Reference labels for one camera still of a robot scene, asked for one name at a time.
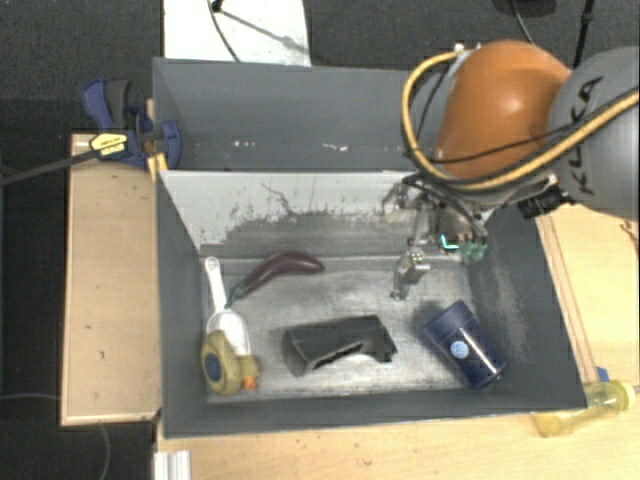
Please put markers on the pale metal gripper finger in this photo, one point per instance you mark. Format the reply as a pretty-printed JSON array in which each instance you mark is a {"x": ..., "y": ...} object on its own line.
[
  {"x": 402, "y": 275},
  {"x": 421, "y": 270}
]

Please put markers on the purple toy eggplant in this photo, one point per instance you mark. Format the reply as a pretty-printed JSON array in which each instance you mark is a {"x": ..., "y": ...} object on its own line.
[{"x": 285, "y": 265}]

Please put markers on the black folded pouch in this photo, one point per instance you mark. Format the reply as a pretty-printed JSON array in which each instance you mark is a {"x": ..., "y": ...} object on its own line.
[{"x": 330, "y": 343}]

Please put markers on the black cylinder on white bracket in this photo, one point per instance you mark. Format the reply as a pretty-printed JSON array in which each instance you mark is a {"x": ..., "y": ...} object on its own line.
[{"x": 542, "y": 204}]

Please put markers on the white plastic scoop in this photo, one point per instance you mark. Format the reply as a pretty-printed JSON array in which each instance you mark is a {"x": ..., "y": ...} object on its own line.
[{"x": 230, "y": 325}]

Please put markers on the pale wood board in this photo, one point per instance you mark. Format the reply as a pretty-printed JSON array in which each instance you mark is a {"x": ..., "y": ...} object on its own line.
[{"x": 110, "y": 288}]

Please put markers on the dark blue cylindrical can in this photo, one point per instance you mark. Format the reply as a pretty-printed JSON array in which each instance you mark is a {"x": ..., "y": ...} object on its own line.
[{"x": 465, "y": 348}]

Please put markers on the yellow toy with blue disc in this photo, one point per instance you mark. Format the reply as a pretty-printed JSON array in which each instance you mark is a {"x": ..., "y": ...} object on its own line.
[{"x": 220, "y": 365}]

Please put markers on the grey metal bin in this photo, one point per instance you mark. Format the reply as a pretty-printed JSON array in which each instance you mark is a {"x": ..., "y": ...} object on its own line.
[{"x": 350, "y": 368}]

